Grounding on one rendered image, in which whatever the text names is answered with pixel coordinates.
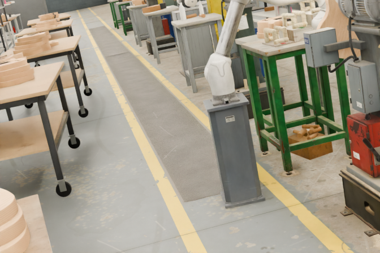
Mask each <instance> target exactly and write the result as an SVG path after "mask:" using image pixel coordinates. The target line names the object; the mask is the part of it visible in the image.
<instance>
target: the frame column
mask: <svg viewBox="0 0 380 253"><path fill-rule="evenodd" d="M355 34H356V36H357V38H358V39H359V41H365V42H366V44H367V49H363V50H360V53H361V60H365V61H368V62H372V63H375V65H376V71H377V80H378V90H379V100H380V36H379V35H375V34H368V33H361V32H355ZM371 114H373V115H375V116H378V117H380V111H376V112H371Z"/></svg>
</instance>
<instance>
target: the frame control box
mask: <svg viewBox="0 0 380 253"><path fill-rule="evenodd" d="M303 35H304V42H305V50H306V58H307V62H308V66H309V67H312V68H318V67H323V66H327V67H328V71H329V72H330V73H333V72H335V71H336V70H337V69H338V68H340V67H341V66H342V65H343V64H344V63H345V62H346V61H348V60H349V59H351V58H353V59H354V56H353V55H350V56H349V57H347V58H345V59H344V60H343V61H342V62H341V63H340V64H339V65H338V66H337V67H335V68H334V69H333V70H331V68H330V67H331V65H332V64H335V63H339V62H340V60H339V52H338V50H336V51H331V52H328V53H326V52H324V50H323V46H324V45H328V44H331V43H336V42H337V39H336V30H335V28H330V27H327V28H322V29H317V30H312V31H308V32H304V33H303ZM353 62H354V63H355V60H354V61H353Z"/></svg>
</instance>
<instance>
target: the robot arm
mask: <svg viewBox="0 0 380 253"><path fill-rule="evenodd" d="M258 1H263V2H266V3H269V4H272V5H276V6H285V5H290V4H293V3H298V2H302V1H307V0H258ZM314 1H316V2H317V3H318V6H319V7H320V8H321V9H320V11H319V13H318V14H317V15H316V17H314V18H313V20H312V22H311V25H312V27H313V29H315V30H316V29H317V27H318V25H319V23H320V21H321V20H322V19H323V17H324V15H325V12H326V2H325V0H314ZM248 2H249V0H231V2H230V6H229V8H228V12H227V15H226V19H225V21H224V25H223V29H222V32H221V36H220V38H219V42H218V45H217V49H216V51H215V53H213V54H211V56H210V58H209V61H208V63H207V65H206V67H205V70H204V75H205V78H206V80H207V82H208V83H209V85H210V88H211V92H212V95H213V98H212V99H210V101H211V102H212V103H213V106H219V105H222V104H229V103H232V102H239V101H240V98H238V97H237V94H236V93H235V84H234V77H233V74H232V69H231V59H230V58H229V56H230V52H231V49H232V46H233V43H234V40H235V36H236V33H237V30H238V27H239V23H240V20H241V16H242V14H243V10H244V7H245V5H246V4H247V3H248ZM336 2H337V3H338V0H336Z"/></svg>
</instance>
